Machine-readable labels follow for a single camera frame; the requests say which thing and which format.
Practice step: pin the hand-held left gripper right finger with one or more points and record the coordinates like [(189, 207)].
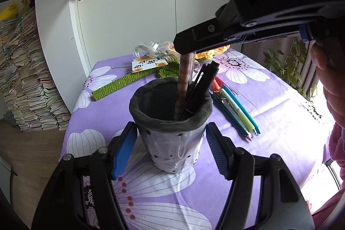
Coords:
[(217, 154)]

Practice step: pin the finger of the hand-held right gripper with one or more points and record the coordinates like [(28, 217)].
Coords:
[(199, 38)]

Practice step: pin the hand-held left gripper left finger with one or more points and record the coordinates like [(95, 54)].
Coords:
[(123, 154)]

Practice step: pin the white dotted pen holder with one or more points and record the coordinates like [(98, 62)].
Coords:
[(167, 149)]

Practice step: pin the orange red pen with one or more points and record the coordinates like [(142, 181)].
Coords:
[(218, 82)]

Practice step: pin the brown striped pen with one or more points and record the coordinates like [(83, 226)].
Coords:
[(182, 84)]

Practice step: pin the person's right hand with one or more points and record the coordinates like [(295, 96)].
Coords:
[(334, 90)]

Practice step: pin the green pencil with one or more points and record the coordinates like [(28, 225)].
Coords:
[(229, 118)]

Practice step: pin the black pen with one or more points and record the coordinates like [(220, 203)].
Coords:
[(202, 84), (194, 81)]

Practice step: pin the light green pen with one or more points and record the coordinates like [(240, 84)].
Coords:
[(237, 114)]

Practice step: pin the blue pen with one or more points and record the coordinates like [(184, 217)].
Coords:
[(242, 111)]

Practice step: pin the white sheer ribbon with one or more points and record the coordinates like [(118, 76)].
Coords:
[(148, 48)]

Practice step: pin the white sunflower gift tag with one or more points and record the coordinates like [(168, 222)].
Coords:
[(148, 65)]

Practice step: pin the green potted plant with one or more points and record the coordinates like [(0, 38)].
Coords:
[(288, 63)]

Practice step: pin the crochet sunflower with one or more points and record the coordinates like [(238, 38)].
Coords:
[(121, 83)]

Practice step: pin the white cabinet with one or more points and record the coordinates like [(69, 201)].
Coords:
[(129, 17)]

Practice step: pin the purple floral tablecloth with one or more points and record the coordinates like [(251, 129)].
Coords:
[(269, 100)]

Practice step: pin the pink clothing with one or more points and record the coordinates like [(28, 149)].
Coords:
[(330, 208)]

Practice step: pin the tall pile of papers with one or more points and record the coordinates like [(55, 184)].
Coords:
[(29, 71)]

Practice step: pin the yellow plush toy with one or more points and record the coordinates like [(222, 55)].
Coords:
[(8, 13)]

